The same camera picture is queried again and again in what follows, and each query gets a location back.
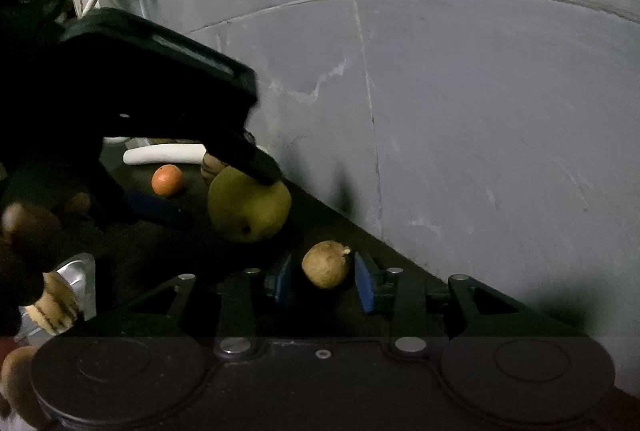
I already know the yellow round citrus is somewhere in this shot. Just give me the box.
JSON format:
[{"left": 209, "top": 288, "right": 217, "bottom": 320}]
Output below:
[{"left": 207, "top": 167, "right": 292, "bottom": 241}]

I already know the brown pear in tray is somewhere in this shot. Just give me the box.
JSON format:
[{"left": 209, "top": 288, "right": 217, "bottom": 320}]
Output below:
[{"left": 1, "top": 345, "right": 48, "bottom": 430}]

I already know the small orange mandarin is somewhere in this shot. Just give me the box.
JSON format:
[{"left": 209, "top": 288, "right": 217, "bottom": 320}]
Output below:
[{"left": 151, "top": 164, "right": 184, "bottom": 197}]

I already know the small brown potato-like fruit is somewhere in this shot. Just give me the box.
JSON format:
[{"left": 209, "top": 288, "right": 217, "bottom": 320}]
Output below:
[{"left": 302, "top": 240, "right": 352, "bottom": 289}]

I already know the striped pepino melon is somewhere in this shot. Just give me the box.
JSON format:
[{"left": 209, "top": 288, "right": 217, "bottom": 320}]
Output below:
[
  {"left": 200, "top": 153, "right": 228, "bottom": 185},
  {"left": 25, "top": 272, "right": 80, "bottom": 336}
]

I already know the striped pepino melon in tray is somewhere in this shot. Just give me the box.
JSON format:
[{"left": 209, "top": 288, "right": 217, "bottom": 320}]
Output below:
[{"left": 25, "top": 272, "right": 80, "bottom": 336}]

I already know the white leek stalk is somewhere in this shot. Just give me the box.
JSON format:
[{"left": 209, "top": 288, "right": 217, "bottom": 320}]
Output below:
[{"left": 122, "top": 143, "right": 206, "bottom": 166}]

